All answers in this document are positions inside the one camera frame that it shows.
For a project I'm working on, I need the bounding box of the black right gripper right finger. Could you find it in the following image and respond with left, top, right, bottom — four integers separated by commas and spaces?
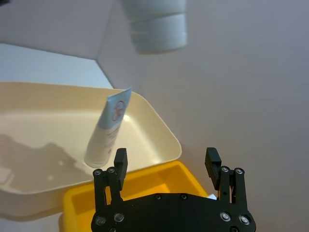
204, 147, 248, 211

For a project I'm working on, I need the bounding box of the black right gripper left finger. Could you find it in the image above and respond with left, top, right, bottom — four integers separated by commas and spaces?
93, 147, 128, 206

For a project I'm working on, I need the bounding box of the white and blue squeeze tube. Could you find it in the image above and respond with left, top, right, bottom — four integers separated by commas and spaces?
84, 86, 133, 169

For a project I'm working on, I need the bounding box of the yellow plastic bin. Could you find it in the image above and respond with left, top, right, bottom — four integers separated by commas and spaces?
63, 160, 210, 232

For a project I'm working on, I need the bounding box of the cream shallow plastic tray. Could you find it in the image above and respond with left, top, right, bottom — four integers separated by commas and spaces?
0, 81, 182, 217

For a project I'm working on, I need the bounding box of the pale grey round jar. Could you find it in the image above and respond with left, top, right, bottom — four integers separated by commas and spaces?
120, 0, 188, 54

